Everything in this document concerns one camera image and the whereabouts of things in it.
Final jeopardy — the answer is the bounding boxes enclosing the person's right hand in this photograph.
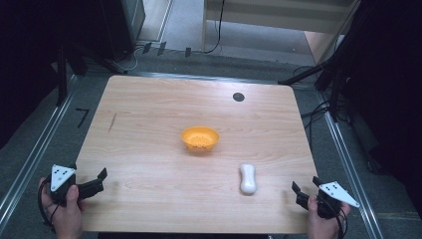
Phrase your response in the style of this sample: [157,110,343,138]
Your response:
[306,194,352,239]

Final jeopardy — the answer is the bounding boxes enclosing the orange plastic bowl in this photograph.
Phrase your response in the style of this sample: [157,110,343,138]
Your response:
[180,125,221,153]

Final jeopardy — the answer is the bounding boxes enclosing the white peanut-shaped bottle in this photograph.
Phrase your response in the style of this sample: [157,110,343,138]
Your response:
[239,162,259,196]

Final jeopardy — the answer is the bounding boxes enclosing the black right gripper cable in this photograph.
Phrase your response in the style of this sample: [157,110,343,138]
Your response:
[326,198,350,239]

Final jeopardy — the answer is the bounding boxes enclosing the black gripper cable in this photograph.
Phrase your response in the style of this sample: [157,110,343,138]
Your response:
[37,178,61,234]
[326,198,350,239]

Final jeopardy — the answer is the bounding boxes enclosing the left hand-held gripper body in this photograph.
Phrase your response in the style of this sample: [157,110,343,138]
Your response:
[49,163,105,207]

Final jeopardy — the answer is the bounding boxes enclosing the person's left hand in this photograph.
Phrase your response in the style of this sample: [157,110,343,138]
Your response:
[38,177,85,239]

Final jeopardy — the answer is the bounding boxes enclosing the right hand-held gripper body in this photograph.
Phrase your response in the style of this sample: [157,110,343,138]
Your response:
[296,180,361,220]

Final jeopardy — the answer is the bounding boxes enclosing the black metal stand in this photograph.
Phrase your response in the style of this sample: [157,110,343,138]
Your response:
[54,39,89,108]
[278,49,352,123]

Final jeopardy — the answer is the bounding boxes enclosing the black floor cables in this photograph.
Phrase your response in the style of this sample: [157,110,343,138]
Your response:
[292,65,352,147]

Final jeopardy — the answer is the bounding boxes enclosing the black hanging cable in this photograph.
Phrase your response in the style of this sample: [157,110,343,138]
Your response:
[203,0,227,55]

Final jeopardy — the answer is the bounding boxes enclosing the aluminium floor rail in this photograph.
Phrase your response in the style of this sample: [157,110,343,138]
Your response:
[0,74,81,230]
[316,91,386,239]

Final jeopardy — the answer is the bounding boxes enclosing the white floor cable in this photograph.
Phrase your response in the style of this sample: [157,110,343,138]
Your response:
[112,46,140,73]

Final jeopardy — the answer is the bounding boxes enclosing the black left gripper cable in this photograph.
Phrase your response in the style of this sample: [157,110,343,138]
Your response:
[37,178,61,234]

